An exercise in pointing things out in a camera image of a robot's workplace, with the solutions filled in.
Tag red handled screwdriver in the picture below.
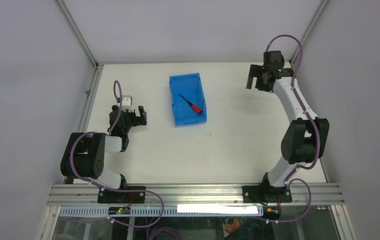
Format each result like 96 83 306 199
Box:
179 94 202 115

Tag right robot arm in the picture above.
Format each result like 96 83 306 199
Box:
246 50 330 198

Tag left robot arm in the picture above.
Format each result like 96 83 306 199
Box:
60 105 147 191

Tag blue plastic bin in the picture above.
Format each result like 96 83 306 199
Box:
169 73 207 127

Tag orange object under table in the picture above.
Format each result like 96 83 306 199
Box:
223 217 246 237

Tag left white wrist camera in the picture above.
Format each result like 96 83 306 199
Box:
118 95 134 112

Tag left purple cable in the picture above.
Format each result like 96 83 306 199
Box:
69 80 165 240

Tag right aluminium frame post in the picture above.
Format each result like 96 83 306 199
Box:
289 0 330 66

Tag aluminium frame post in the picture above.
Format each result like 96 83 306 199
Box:
289 0 330 66
54 0 98 69

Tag left aluminium frame post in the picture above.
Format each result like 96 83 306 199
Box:
54 0 98 69

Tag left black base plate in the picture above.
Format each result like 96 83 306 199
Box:
97 186 146 205

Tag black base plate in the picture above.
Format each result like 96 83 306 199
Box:
97 186 146 205
242 184 293 205

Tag aluminium front rail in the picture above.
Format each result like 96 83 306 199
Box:
47 182 345 206

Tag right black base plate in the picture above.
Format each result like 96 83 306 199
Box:
242 184 293 205

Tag white slotted cable duct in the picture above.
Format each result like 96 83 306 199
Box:
59 204 263 218

